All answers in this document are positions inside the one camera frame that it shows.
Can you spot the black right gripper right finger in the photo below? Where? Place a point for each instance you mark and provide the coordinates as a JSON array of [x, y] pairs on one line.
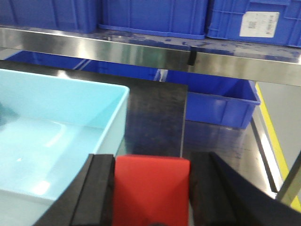
[[220, 196]]

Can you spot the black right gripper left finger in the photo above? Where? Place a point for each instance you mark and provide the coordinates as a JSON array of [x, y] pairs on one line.
[[87, 201]]

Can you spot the red cube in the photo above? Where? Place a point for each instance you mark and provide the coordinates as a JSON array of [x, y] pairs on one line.
[[151, 190]]

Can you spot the blue crate under shelf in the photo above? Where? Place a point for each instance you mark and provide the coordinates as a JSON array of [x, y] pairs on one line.
[[211, 99]]

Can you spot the light blue plastic tub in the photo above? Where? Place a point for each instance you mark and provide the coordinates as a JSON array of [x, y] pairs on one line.
[[49, 125]]

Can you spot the white paper label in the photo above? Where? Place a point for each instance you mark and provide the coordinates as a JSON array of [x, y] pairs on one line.
[[259, 24]]

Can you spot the middle blue storage crate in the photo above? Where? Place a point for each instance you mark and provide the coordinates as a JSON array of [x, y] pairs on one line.
[[168, 18]]

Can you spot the blue storage crate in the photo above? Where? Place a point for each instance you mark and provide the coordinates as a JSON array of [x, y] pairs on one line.
[[168, 18], [64, 15]]

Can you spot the right blue labelled crate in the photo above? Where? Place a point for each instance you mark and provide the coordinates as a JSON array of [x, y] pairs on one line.
[[224, 19]]

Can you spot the left blue storage crate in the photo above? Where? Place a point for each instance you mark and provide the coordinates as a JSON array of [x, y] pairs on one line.
[[64, 15]]

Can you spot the stainless steel shelf rail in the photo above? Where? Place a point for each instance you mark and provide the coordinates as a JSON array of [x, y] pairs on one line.
[[234, 59]]

